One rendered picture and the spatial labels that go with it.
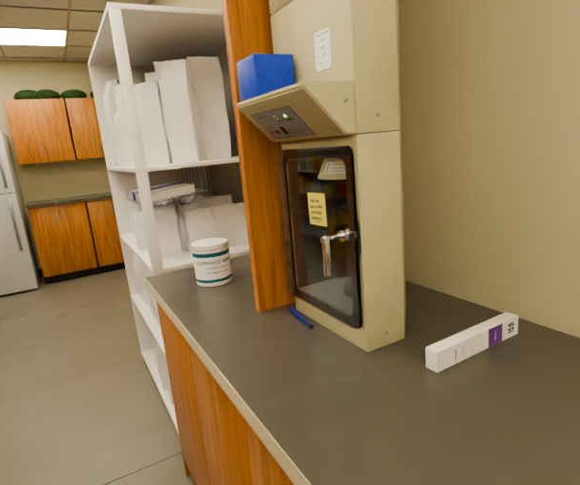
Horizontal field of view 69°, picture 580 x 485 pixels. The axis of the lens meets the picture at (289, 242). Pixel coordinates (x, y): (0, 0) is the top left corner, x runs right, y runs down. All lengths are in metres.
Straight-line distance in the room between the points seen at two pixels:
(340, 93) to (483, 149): 0.49
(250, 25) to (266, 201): 0.45
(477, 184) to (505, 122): 0.17
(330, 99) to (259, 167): 0.39
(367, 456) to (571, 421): 0.33
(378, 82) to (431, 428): 0.63
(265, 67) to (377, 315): 0.60
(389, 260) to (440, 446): 0.39
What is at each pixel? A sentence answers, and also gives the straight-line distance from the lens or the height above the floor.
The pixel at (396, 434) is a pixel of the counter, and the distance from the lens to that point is 0.75.
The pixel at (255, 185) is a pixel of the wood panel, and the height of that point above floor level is 1.30.
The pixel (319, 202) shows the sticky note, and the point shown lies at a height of 1.27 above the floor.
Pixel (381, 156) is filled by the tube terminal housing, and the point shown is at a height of 1.36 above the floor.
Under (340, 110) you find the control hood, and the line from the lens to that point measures 0.84.
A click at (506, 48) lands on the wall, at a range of 1.18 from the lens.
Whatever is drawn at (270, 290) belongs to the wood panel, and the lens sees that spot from 1.22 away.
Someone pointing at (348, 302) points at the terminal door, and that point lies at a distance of 0.95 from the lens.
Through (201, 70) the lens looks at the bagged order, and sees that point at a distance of 2.23.
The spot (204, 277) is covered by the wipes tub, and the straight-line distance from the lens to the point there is 1.50.
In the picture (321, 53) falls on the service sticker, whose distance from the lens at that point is 0.96.
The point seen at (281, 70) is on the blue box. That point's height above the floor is 1.56.
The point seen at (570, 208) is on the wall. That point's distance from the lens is 1.10.
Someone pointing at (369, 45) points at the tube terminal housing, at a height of 1.57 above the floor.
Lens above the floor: 1.40
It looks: 13 degrees down
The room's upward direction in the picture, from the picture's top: 5 degrees counter-clockwise
